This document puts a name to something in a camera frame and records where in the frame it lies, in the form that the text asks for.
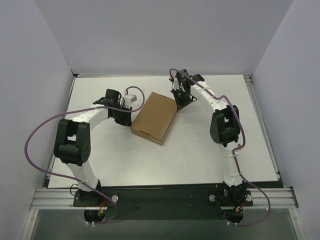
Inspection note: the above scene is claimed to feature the brown cardboard express box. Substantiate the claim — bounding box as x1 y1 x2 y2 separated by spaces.
130 92 178 145

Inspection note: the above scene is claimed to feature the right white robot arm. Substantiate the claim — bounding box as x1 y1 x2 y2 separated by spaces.
169 70 244 190

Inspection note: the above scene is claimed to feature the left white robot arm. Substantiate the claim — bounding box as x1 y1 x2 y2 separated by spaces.
53 89 137 206

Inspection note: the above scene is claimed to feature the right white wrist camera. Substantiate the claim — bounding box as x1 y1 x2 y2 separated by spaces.
172 73 182 91

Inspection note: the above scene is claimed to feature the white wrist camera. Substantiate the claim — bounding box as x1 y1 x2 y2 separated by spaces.
172 73 182 91
122 94 137 109

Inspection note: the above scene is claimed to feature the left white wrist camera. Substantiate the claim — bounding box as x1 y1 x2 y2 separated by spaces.
122 94 137 109

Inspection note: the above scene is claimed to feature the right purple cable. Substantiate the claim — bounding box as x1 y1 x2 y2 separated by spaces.
169 68 272 227

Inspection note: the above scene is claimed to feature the purple cable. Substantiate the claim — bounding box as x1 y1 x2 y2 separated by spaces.
24 86 147 225
169 68 272 227

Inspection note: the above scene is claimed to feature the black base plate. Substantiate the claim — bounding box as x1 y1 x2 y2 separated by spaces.
73 185 253 223

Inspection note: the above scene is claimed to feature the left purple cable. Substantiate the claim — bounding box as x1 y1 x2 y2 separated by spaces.
24 86 147 225

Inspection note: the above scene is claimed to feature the aluminium front rail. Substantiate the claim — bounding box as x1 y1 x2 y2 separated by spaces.
30 187 299 210

